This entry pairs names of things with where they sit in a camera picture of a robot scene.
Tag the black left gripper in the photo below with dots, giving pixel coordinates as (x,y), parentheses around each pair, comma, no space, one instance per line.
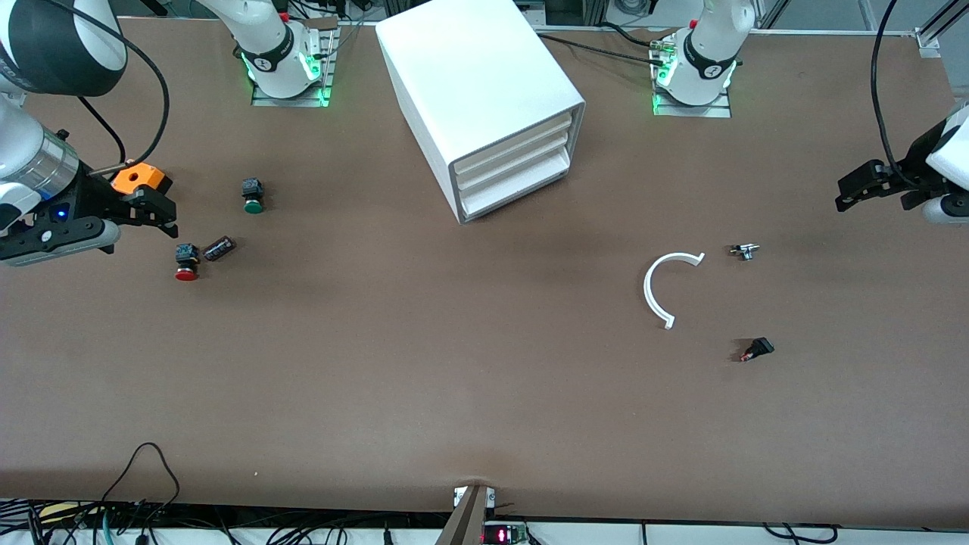
(911,179)

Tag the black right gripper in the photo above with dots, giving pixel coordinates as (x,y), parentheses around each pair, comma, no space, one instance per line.
(85,201)

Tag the red push button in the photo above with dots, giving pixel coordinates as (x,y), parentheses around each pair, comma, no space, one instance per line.
(186,274)

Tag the white cabinet drawer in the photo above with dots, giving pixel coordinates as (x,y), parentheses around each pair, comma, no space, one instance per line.
(515,171)
(515,151)
(515,189)

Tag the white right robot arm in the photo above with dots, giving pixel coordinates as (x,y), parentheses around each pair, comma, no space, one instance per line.
(23,144)

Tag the green push button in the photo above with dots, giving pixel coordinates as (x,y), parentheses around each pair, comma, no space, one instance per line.
(253,204)

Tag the white drawer cabinet housing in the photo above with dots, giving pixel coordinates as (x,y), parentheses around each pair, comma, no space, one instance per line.
(469,68)

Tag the dark cylindrical capacitor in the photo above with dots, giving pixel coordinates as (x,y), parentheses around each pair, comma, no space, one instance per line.
(219,248)

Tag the small metal fitting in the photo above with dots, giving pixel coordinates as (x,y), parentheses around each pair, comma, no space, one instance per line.
(746,250)

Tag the white curved plastic piece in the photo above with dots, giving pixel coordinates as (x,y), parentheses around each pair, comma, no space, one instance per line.
(649,291)

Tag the device with red display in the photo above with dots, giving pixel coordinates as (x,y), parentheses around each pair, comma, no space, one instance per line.
(503,535)

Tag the orange mount block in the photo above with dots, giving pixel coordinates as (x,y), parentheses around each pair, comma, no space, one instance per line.
(138,179)

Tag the aluminium frame strut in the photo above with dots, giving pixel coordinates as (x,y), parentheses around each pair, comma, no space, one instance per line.
(928,42)

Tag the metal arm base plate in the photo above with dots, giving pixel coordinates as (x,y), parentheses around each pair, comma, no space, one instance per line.
(711,111)
(303,101)

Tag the black switch with red end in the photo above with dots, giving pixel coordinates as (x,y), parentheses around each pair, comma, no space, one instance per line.
(761,347)

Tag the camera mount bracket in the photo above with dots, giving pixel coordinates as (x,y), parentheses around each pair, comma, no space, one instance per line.
(468,518)

